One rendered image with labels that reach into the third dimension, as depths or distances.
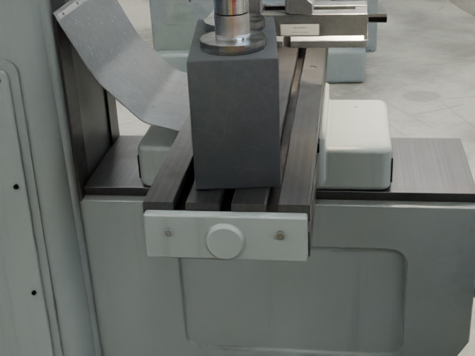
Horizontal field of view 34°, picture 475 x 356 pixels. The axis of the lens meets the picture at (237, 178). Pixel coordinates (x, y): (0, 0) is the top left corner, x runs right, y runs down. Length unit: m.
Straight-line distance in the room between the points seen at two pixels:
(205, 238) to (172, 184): 0.10
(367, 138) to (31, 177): 0.65
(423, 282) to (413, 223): 0.14
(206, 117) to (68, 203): 0.61
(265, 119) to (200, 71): 0.11
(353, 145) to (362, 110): 0.19
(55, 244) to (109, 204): 0.13
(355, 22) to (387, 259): 0.51
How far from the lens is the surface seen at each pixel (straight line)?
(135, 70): 1.64
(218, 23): 1.06
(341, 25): 1.74
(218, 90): 1.04
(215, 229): 1.06
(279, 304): 1.67
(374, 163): 1.51
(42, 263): 1.66
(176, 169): 1.17
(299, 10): 1.73
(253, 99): 1.05
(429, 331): 1.70
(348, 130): 1.58
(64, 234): 1.63
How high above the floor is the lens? 1.47
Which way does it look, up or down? 25 degrees down
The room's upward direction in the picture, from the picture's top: 3 degrees counter-clockwise
